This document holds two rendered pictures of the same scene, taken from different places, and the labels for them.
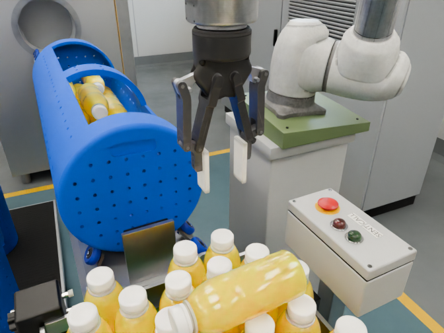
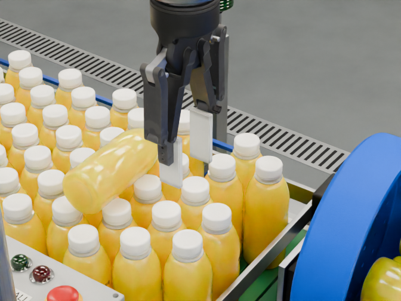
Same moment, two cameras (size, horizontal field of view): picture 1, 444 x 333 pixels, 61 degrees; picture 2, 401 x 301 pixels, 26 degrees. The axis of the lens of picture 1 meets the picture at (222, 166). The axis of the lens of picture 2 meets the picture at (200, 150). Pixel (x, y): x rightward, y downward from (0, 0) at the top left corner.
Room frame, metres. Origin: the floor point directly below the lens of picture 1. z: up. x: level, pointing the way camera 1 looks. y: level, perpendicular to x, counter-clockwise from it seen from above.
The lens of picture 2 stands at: (1.25, -0.40, 1.80)
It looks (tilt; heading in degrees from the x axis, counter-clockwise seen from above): 34 degrees down; 151
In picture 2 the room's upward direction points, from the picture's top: straight up
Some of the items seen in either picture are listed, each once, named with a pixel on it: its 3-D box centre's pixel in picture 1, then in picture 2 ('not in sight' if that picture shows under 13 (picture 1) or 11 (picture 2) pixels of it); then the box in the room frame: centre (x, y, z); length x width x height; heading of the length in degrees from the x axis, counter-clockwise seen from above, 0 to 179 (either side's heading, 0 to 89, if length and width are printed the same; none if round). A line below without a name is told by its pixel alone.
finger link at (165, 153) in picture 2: (250, 141); (160, 148); (0.52, -0.04, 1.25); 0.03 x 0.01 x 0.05; 116
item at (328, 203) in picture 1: (328, 204); (62, 298); (0.55, -0.19, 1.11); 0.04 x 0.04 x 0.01
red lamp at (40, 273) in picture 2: (339, 222); (41, 272); (0.49, -0.19, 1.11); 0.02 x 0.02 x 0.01
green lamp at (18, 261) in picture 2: (354, 235); (19, 261); (0.46, -0.21, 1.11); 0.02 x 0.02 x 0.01
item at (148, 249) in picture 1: (150, 250); (302, 282); (0.56, 0.14, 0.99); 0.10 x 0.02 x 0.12; 116
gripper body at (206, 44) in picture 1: (221, 61); (185, 31); (0.49, 0.00, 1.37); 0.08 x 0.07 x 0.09; 116
